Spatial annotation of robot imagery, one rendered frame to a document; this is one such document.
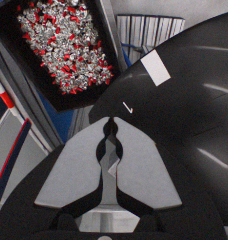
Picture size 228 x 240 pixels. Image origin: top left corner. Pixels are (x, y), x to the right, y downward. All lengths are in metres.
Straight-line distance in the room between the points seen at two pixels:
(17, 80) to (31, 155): 0.96
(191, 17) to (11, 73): 1.14
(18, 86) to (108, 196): 0.82
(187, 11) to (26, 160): 1.64
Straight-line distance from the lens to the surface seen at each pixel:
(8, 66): 0.36
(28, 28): 0.29
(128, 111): 0.16
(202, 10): 1.26
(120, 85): 0.16
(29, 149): 1.32
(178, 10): 1.18
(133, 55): 1.10
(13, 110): 0.39
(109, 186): 1.00
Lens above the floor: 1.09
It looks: 41 degrees down
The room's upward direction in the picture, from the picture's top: 179 degrees clockwise
